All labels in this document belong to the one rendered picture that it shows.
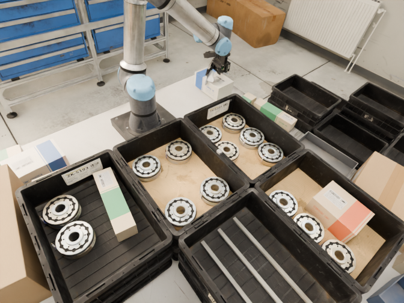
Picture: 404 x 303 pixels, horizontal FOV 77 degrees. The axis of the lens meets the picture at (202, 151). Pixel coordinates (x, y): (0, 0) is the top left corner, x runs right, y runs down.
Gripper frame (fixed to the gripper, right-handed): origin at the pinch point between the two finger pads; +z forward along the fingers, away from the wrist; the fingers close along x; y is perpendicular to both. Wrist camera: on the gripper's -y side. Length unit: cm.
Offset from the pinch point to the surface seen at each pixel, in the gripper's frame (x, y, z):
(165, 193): -68, 46, -6
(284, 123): 7.9, 46.6, 2.7
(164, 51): 64, -140, 64
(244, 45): 180, -116, 78
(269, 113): 7.0, 36.6, 2.3
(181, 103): -22.2, -1.3, 7.4
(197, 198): -61, 55, -6
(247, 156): -31, 53, -6
